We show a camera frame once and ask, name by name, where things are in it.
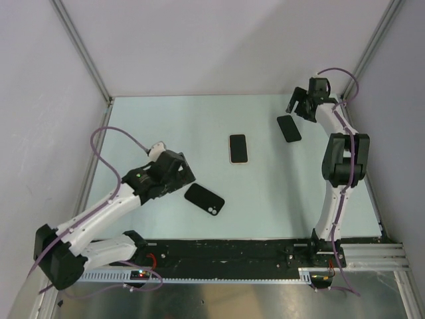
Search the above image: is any black phone case with holes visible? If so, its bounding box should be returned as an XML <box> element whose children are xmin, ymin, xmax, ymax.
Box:
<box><xmin>184</xmin><ymin>183</ymin><xmax>225</xmax><ymax>216</ymax></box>

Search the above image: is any pink silicone phone case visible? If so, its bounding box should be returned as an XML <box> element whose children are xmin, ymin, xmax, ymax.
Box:
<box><xmin>228</xmin><ymin>134</ymin><xmax>250</xmax><ymax>165</ymax></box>

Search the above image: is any black smartphone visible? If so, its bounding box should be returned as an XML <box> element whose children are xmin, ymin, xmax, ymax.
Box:
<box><xmin>230</xmin><ymin>134</ymin><xmax>248</xmax><ymax>163</ymax></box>

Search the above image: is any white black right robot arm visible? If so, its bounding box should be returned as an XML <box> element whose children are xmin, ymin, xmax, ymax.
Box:
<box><xmin>286</xmin><ymin>76</ymin><xmax>370</xmax><ymax>266</ymax></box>

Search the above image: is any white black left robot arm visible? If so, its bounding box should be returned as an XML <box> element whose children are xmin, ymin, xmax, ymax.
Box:
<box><xmin>34</xmin><ymin>149</ymin><xmax>195</xmax><ymax>290</ymax></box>

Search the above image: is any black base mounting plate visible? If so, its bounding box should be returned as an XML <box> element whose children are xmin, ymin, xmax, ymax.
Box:
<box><xmin>129</xmin><ymin>239</ymin><xmax>347</xmax><ymax>280</ymax></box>

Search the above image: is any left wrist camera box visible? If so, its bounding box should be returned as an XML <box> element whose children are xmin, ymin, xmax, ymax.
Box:
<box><xmin>147</xmin><ymin>141</ymin><xmax>167</xmax><ymax>162</ymax></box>

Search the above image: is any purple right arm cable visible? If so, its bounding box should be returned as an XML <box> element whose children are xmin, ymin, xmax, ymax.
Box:
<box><xmin>317</xmin><ymin>67</ymin><xmax>362</xmax><ymax>296</ymax></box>

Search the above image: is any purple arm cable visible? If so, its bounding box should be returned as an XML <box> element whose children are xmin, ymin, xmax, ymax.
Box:
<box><xmin>28</xmin><ymin>126</ymin><xmax>164</xmax><ymax>300</ymax></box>
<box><xmin>317</xmin><ymin>67</ymin><xmax>362</xmax><ymax>296</ymax></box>

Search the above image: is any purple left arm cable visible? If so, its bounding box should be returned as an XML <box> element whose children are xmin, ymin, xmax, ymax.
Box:
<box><xmin>28</xmin><ymin>126</ymin><xmax>164</xmax><ymax>300</ymax></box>

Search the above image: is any grey slotted cable duct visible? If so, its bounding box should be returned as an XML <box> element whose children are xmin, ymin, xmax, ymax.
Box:
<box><xmin>78</xmin><ymin>267</ymin><xmax>311</xmax><ymax>284</ymax></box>

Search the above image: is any aluminium corner post right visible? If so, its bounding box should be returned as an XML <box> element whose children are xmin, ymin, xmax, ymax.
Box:
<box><xmin>352</xmin><ymin>0</ymin><xmax>406</xmax><ymax>82</ymax></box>

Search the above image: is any aluminium corner post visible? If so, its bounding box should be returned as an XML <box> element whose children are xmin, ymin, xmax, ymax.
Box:
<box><xmin>49</xmin><ymin>0</ymin><xmax>113</xmax><ymax>106</ymax></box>
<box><xmin>352</xmin><ymin>0</ymin><xmax>406</xmax><ymax>82</ymax></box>

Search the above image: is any aluminium corner post left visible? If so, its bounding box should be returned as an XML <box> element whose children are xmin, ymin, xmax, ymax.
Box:
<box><xmin>49</xmin><ymin>0</ymin><xmax>113</xmax><ymax>106</ymax></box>

